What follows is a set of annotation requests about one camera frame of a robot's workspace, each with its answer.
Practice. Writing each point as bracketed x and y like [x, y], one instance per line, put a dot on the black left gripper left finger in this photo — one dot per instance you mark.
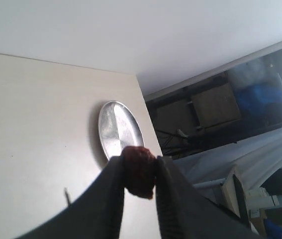
[96, 214]

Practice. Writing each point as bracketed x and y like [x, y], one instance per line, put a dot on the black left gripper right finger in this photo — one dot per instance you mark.
[183, 213]

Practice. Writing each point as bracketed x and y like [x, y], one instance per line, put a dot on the thin metal skewer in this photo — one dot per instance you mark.
[67, 196]

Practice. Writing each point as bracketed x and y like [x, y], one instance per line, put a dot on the red meat chunk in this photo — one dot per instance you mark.
[139, 171]

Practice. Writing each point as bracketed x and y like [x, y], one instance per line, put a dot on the round metal plate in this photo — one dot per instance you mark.
[117, 129]

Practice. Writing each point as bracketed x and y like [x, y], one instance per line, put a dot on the white curtain cloth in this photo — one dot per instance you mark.
[255, 158]

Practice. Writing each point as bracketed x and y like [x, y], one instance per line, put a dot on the cardboard box in background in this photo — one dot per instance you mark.
[216, 106]

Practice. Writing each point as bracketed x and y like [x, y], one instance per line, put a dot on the blue bag in background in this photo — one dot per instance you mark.
[254, 98]

